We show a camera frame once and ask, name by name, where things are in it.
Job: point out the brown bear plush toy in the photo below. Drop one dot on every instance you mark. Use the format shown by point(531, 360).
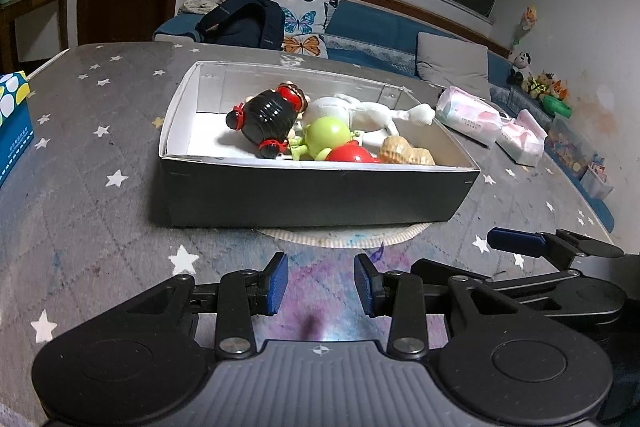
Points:
point(541, 84)

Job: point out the blue dotted tissue box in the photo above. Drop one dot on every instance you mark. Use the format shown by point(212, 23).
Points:
point(12, 122)

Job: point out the black cardboard box white inside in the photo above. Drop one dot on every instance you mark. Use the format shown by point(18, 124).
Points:
point(300, 197)

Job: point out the wooden side table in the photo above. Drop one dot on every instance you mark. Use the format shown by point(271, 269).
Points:
point(30, 12)

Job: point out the butterfly print pillow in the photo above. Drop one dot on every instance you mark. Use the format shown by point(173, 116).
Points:
point(302, 14)

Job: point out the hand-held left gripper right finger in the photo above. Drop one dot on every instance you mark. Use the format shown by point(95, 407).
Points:
point(369, 287)

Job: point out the green toy figure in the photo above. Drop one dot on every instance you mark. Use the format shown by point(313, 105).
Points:
point(325, 134)

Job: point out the grey starred tablecloth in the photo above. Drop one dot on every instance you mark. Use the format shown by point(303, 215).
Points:
point(100, 147)

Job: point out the orange fox plush toy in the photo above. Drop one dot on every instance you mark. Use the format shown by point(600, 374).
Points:
point(560, 91)

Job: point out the dark blue backpack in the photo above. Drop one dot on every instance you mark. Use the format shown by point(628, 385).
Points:
point(245, 24)

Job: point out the green plastic bowl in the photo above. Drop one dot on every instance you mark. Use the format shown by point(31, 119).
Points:
point(559, 106)

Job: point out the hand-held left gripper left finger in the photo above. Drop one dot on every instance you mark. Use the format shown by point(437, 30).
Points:
point(275, 283)

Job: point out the small clear plastic box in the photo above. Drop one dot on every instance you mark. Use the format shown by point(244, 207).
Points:
point(597, 179)

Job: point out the tan peanut toy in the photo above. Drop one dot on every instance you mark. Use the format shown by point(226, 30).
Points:
point(405, 152)

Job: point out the black phone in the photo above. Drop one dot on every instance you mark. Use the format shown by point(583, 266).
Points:
point(504, 113)

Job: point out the blue sofa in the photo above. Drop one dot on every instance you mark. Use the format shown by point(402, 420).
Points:
point(370, 32)

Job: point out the small pink tissue pack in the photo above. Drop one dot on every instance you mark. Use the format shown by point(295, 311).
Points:
point(522, 139)

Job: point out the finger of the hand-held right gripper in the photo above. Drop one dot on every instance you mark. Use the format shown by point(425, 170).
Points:
point(517, 241)
point(435, 269)

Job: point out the flower plush toy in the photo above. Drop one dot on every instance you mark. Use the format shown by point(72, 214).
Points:
point(527, 19)

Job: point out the white patterned round cushion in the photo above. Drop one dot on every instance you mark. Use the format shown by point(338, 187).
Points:
point(200, 6)

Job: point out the grey cushion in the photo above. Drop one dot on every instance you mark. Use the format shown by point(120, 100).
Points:
point(452, 62)

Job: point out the black and red toy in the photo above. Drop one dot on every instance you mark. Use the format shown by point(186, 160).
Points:
point(265, 114)

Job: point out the panda plush toy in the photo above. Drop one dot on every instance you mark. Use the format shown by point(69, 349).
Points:
point(520, 67)

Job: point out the clear plastic toy bin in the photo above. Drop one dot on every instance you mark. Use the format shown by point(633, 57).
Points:
point(570, 147)

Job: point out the white plush doll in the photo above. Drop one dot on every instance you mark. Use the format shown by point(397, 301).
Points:
point(340, 107)

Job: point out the large pink tissue pack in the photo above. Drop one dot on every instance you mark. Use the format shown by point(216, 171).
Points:
point(467, 114)

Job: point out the red round toy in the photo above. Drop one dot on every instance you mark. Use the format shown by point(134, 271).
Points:
point(350, 154)

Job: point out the round woven mat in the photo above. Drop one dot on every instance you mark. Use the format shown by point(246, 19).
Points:
point(340, 238)

